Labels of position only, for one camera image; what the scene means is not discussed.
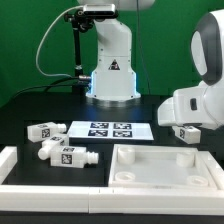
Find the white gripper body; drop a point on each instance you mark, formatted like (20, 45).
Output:
(185, 107)

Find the white square tabletop panel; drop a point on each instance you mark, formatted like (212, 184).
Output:
(159, 167)

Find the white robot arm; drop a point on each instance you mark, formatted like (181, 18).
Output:
(114, 81)

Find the white tag sheet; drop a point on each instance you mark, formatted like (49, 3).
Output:
(110, 130)

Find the white U-shaped obstacle fence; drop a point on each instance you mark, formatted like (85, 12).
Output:
(110, 199)

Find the black camera on pole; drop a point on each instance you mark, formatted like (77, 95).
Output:
(99, 10)

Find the black camera pole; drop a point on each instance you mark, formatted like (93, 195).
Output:
(79, 87)

